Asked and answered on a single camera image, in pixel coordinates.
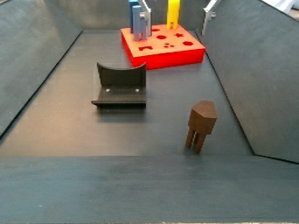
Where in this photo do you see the dark blue peg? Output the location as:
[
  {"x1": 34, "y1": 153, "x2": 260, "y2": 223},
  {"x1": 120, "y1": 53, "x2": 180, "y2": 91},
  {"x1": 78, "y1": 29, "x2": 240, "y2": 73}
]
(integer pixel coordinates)
[{"x1": 128, "y1": 0, "x2": 140, "y2": 32}]

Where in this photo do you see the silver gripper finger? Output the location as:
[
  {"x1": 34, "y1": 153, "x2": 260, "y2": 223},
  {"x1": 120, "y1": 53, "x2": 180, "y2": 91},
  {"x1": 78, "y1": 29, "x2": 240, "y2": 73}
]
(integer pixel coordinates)
[
  {"x1": 200, "y1": 0, "x2": 220, "y2": 35},
  {"x1": 137, "y1": 0, "x2": 152, "y2": 37}
]

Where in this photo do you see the yellow peg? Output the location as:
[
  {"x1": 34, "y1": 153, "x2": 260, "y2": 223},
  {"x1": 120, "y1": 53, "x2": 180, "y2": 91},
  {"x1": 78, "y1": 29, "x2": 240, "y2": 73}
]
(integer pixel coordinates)
[{"x1": 166, "y1": 0, "x2": 180, "y2": 30}]

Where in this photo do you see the brown three prong peg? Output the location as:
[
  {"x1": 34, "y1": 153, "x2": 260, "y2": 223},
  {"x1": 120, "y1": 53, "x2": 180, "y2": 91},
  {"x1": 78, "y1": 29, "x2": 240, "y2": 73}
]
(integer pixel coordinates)
[{"x1": 185, "y1": 101, "x2": 217, "y2": 153}]

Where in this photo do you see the grey blue peg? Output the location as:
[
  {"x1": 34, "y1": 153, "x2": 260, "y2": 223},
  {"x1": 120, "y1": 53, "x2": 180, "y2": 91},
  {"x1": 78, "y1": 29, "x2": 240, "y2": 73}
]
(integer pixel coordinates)
[{"x1": 133, "y1": 6, "x2": 146, "y2": 41}]

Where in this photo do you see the black curved bracket stand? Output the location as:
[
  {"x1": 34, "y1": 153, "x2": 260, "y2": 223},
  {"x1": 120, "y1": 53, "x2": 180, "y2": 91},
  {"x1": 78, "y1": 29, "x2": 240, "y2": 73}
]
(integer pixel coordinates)
[{"x1": 90, "y1": 64, "x2": 145, "y2": 107}]

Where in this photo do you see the red shape sorter board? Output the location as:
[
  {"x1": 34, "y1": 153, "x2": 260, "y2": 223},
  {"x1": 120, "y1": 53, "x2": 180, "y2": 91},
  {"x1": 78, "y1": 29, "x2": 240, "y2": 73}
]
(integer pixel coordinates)
[{"x1": 120, "y1": 24, "x2": 205, "y2": 70}]

